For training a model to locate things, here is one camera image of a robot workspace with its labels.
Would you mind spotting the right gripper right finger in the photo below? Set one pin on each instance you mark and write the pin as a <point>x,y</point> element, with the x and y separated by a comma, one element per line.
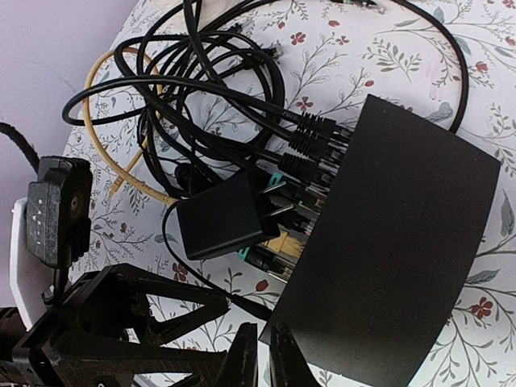
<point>287,365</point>

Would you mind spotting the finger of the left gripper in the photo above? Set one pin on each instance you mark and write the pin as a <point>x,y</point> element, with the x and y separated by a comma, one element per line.
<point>133,359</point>
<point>128,303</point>

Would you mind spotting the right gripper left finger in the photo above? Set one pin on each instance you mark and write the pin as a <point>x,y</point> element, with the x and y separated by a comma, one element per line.
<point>240,366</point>

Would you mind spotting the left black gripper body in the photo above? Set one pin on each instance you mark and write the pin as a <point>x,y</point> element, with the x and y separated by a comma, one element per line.
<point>26,354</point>

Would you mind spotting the black network switch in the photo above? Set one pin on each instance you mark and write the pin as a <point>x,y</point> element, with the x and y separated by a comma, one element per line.
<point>391,249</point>

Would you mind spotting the black power adapter left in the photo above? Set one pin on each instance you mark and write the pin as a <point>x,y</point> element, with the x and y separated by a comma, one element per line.
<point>237,213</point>

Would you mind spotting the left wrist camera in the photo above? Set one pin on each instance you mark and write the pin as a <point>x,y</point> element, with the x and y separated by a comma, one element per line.
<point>58,223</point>

